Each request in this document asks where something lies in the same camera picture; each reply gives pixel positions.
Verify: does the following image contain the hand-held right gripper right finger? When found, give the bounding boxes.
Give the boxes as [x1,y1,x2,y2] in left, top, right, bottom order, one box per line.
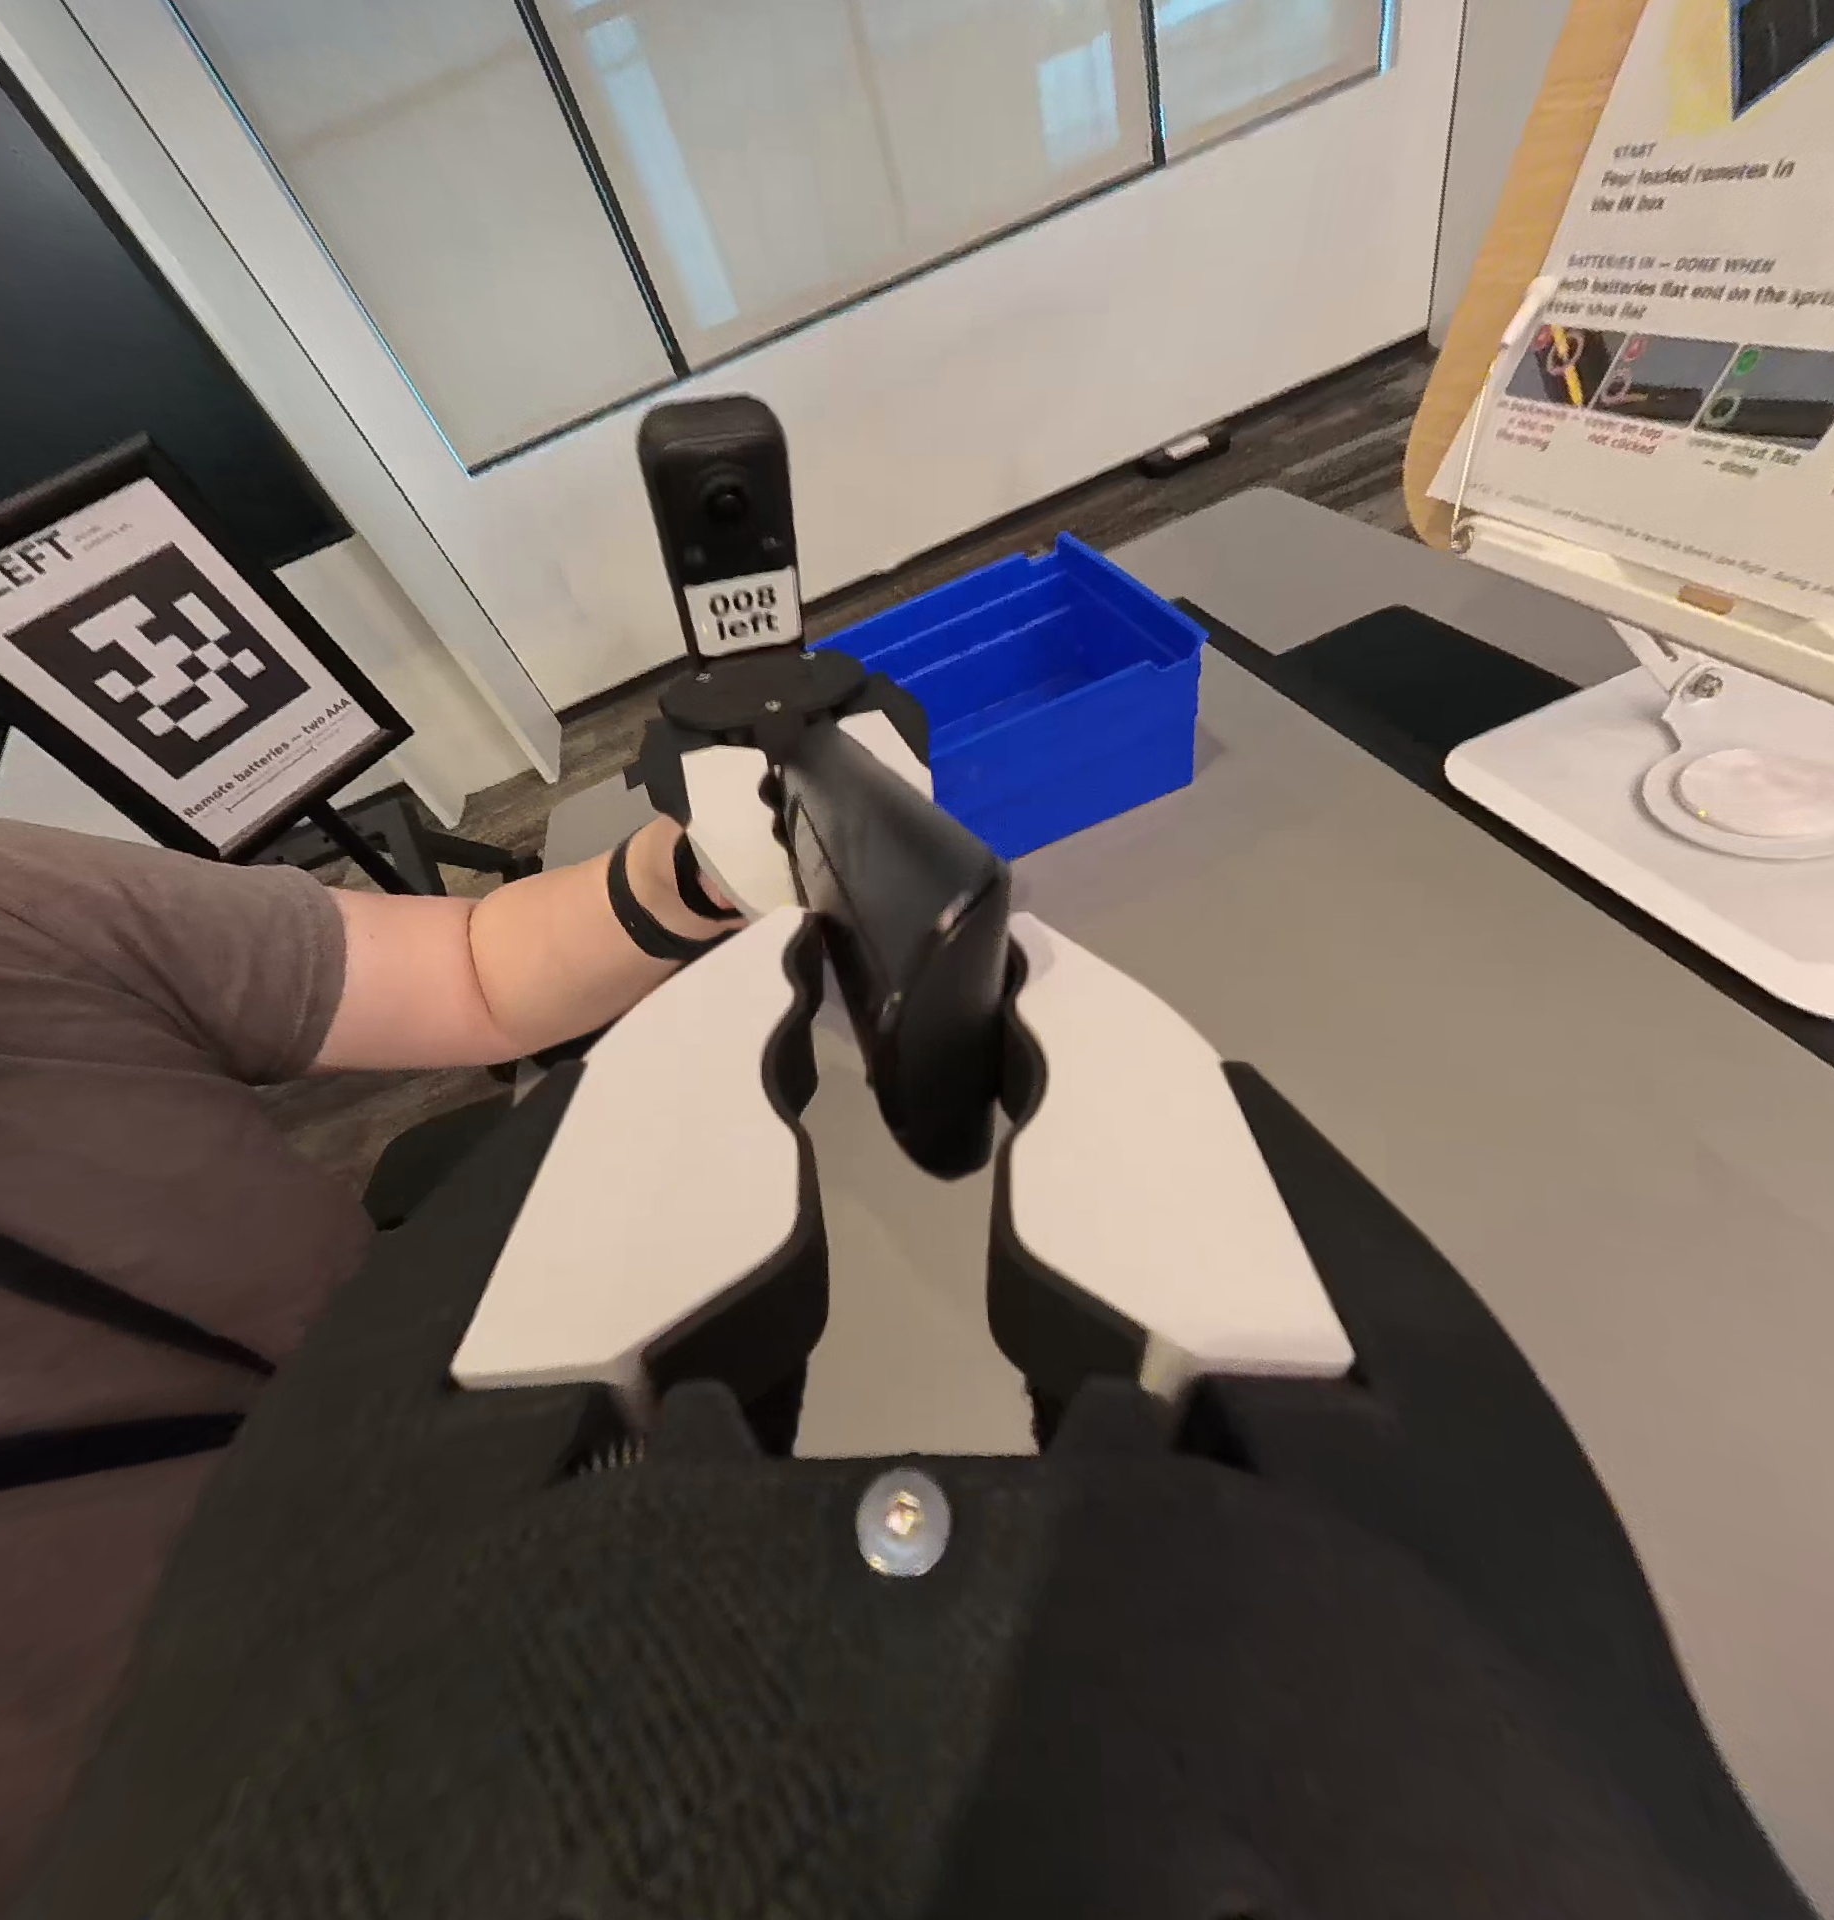
[984,917,1357,1386]

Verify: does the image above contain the black remote control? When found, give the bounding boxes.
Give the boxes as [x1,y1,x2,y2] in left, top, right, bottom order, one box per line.
[772,720,1015,1179]

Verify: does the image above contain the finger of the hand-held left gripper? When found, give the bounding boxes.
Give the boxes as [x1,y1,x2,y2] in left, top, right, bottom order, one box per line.
[679,742,798,920]
[840,709,937,811]

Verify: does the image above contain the instruction poster board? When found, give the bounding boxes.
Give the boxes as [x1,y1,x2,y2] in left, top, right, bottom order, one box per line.
[1402,0,1834,633]

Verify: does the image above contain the large dark screen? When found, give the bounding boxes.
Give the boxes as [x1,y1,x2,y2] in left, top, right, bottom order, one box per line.
[0,29,356,571]

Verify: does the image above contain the blue plastic bin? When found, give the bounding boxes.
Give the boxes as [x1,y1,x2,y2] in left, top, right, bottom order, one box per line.
[807,532,1211,863]

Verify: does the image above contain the person's left hand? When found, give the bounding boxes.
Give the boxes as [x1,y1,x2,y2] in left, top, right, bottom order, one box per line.
[616,833,748,961]

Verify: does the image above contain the black framed marker sign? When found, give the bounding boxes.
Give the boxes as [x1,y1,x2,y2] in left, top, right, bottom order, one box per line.
[0,435,544,902]

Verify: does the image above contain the frosted glass window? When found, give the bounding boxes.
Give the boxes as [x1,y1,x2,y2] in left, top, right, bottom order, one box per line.
[168,0,1398,473]

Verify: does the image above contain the person's left forearm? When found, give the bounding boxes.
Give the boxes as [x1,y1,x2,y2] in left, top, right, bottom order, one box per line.
[309,862,665,1081]

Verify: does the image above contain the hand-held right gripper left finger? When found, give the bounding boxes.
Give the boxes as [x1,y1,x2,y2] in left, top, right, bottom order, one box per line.
[449,906,829,1390]

